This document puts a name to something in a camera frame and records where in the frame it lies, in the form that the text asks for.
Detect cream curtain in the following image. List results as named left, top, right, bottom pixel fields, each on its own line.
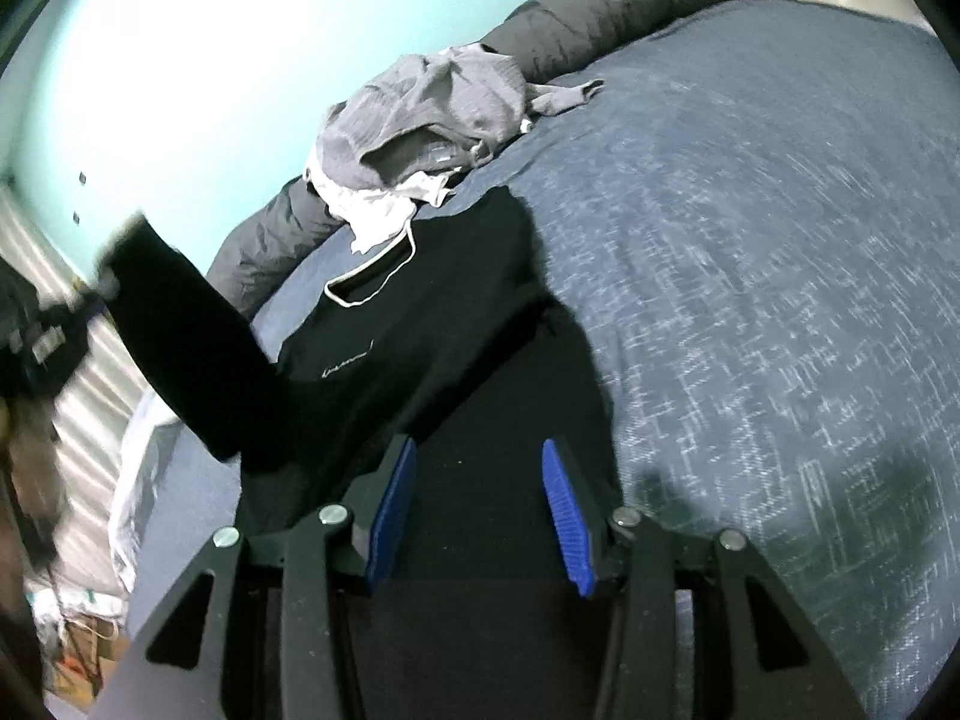
left=0, top=187, right=155, bottom=593

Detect bed with blue-grey sheet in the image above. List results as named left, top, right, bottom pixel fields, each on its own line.
left=120, top=0, right=960, bottom=720

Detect cardboard box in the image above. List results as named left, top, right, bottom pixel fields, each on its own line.
left=60, top=613, right=127, bottom=691

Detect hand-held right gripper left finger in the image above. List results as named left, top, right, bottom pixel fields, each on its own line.
left=112, top=435, right=418, bottom=720

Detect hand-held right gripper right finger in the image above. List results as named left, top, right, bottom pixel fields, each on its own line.
left=541, top=436, right=863, bottom=720

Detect grey garment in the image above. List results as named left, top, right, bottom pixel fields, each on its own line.
left=315, top=45, right=605, bottom=192

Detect black sweater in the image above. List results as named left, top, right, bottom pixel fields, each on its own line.
left=97, top=184, right=676, bottom=720

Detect white garment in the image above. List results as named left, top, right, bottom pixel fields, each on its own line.
left=304, top=165, right=458, bottom=256

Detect person's left forearm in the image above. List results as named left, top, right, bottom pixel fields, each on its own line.
left=0, top=397, right=67, bottom=567

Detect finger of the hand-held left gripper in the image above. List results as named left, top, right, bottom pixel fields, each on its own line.
left=71, top=271, right=125, bottom=312

